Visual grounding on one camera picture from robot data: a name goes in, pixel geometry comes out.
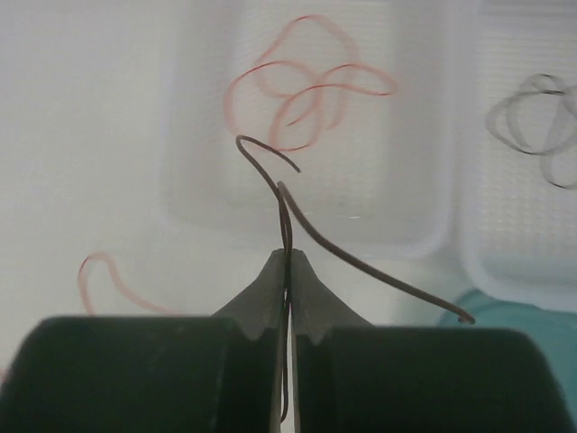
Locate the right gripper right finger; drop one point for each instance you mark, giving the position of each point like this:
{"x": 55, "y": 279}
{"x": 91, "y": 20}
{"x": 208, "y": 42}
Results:
{"x": 351, "y": 376}

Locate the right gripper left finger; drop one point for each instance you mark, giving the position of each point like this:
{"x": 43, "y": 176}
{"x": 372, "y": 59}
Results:
{"x": 217, "y": 373}

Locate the teal transparent plastic tub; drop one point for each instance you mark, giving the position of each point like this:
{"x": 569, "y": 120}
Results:
{"x": 491, "y": 312}

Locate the left white perforated basket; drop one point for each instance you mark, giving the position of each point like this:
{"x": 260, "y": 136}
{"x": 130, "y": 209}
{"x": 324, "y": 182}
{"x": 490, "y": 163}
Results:
{"x": 352, "y": 105}

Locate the white perforated basket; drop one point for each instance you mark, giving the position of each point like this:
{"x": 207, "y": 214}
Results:
{"x": 518, "y": 231}
{"x": 352, "y": 105}

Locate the right white perforated basket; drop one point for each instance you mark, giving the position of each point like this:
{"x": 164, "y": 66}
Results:
{"x": 518, "y": 231}

